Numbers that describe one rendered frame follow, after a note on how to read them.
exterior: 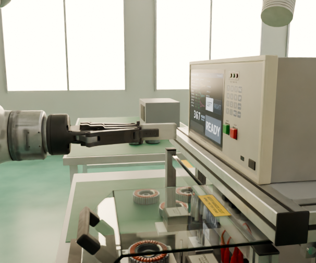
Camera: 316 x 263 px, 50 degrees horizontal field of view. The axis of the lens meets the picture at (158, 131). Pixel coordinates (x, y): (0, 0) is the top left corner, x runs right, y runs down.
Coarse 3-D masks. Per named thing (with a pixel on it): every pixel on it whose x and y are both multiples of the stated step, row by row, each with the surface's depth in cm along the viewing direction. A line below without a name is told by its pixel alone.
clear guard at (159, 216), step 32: (128, 192) 66; (160, 192) 66; (192, 192) 66; (96, 224) 59; (128, 224) 52; (160, 224) 52; (192, 224) 52; (224, 224) 52; (96, 256) 49; (128, 256) 44
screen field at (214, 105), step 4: (208, 100) 79; (212, 100) 76; (216, 100) 73; (220, 100) 71; (208, 104) 79; (212, 104) 76; (216, 104) 73; (220, 104) 71; (208, 108) 79; (212, 108) 76; (216, 108) 74; (220, 108) 71; (216, 112) 74; (220, 112) 71
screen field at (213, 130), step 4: (208, 116) 79; (208, 120) 79; (212, 120) 76; (216, 120) 74; (208, 124) 79; (212, 124) 76; (216, 124) 74; (220, 124) 72; (208, 128) 80; (212, 128) 77; (216, 128) 74; (220, 128) 72; (208, 132) 80; (212, 132) 77; (216, 132) 74; (220, 132) 72; (208, 136) 80; (212, 136) 77; (216, 136) 74; (220, 136) 72; (216, 140) 74; (220, 140) 72; (220, 144) 72
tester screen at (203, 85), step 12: (192, 84) 91; (204, 84) 81; (216, 84) 73; (192, 96) 92; (204, 96) 82; (216, 96) 73; (192, 108) 92; (204, 108) 82; (192, 120) 92; (204, 120) 82; (204, 132) 82; (216, 144) 74
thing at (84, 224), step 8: (88, 208) 59; (80, 216) 57; (88, 216) 56; (96, 216) 59; (80, 224) 54; (88, 224) 53; (80, 232) 51; (88, 232) 51; (80, 240) 49; (88, 240) 49; (96, 240) 51; (88, 248) 50; (96, 248) 50
